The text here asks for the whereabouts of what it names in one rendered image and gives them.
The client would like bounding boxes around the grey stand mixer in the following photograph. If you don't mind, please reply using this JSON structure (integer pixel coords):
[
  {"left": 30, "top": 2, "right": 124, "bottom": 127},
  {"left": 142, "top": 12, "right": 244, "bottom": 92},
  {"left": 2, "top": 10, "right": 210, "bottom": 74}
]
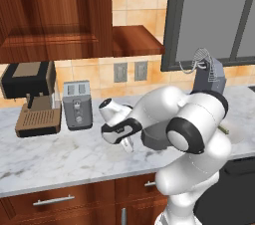
[{"left": 140, "top": 47, "right": 228, "bottom": 152}]

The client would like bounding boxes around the wooden wall cupboard door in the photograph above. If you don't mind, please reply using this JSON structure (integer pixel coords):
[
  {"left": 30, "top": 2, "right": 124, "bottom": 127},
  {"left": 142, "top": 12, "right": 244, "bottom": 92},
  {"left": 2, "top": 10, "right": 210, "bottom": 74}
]
[{"left": 0, "top": 0, "right": 115, "bottom": 65}]

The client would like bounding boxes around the long silver drawer handle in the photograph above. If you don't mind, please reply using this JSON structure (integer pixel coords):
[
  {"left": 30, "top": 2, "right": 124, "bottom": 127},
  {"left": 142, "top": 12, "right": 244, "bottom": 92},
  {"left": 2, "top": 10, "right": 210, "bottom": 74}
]
[{"left": 32, "top": 194, "right": 76, "bottom": 207}]

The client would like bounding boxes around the grey wall socket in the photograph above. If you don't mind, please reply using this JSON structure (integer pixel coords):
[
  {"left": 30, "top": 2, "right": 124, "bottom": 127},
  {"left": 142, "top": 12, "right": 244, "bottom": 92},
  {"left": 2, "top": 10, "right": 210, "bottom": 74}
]
[
  {"left": 113, "top": 62, "right": 128, "bottom": 84},
  {"left": 133, "top": 61, "right": 149, "bottom": 82}
]

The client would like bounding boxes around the black and brown coffee machine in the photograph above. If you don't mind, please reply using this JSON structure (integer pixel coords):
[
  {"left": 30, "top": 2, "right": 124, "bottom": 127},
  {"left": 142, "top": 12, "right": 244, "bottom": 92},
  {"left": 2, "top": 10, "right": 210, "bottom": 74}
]
[{"left": 0, "top": 61, "right": 63, "bottom": 138}]

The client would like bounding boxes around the green thin stick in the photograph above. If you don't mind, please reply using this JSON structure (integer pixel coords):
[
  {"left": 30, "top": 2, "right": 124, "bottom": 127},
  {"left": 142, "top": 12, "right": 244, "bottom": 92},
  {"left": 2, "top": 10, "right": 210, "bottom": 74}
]
[{"left": 217, "top": 124, "right": 230, "bottom": 135}]

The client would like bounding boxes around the wooden base cupboard door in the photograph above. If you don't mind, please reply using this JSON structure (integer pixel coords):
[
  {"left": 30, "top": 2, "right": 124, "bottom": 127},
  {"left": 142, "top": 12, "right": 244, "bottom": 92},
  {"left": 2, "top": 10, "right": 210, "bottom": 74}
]
[{"left": 115, "top": 196, "right": 169, "bottom": 225}]

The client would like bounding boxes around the wide wooden drawer front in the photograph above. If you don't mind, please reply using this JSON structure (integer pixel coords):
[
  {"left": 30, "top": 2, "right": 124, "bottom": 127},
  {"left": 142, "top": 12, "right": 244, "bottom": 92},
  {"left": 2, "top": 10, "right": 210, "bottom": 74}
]
[{"left": 0, "top": 179, "right": 117, "bottom": 225}]

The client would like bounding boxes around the narrow wooden drawer front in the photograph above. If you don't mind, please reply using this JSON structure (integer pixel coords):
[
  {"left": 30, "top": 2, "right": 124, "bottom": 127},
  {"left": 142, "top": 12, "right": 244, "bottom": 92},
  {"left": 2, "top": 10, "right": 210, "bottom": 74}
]
[{"left": 115, "top": 172, "right": 167, "bottom": 204}]

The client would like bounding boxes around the black dishwasher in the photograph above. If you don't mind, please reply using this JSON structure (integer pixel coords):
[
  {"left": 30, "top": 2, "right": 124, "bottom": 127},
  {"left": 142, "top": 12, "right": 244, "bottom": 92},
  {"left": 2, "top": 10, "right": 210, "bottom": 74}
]
[{"left": 193, "top": 156, "right": 255, "bottom": 225}]

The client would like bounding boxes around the dark framed window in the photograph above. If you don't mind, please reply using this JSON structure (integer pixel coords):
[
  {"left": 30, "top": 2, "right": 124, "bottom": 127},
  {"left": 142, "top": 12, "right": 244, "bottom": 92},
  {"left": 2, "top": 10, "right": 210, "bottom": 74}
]
[{"left": 160, "top": 0, "right": 255, "bottom": 73}]

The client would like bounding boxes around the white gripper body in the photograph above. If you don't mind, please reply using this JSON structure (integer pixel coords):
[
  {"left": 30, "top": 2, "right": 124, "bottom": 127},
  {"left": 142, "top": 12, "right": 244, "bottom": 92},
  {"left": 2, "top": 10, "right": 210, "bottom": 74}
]
[{"left": 120, "top": 135, "right": 135, "bottom": 153}]

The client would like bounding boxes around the silver upright cupboard handle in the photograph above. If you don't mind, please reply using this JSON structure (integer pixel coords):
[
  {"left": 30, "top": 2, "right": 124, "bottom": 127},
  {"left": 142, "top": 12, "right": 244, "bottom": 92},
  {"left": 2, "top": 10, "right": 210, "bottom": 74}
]
[{"left": 121, "top": 207, "right": 128, "bottom": 225}]

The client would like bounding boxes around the grey toaster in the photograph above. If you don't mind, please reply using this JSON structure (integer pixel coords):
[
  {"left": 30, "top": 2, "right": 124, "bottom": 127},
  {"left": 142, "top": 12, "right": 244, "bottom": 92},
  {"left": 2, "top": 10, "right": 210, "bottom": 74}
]
[{"left": 62, "top": 80, "right": 95, "bottom": 131}]

